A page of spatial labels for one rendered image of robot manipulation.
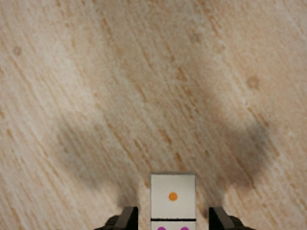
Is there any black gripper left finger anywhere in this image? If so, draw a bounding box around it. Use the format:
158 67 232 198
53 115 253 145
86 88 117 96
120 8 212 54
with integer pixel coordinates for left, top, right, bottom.
94 207 138 230

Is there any white domino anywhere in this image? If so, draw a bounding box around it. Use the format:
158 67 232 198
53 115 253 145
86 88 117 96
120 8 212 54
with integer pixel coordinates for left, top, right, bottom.
150 172 197 230

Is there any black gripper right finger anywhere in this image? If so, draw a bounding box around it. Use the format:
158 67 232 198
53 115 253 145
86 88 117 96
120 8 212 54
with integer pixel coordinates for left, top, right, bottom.
209 207 256 230

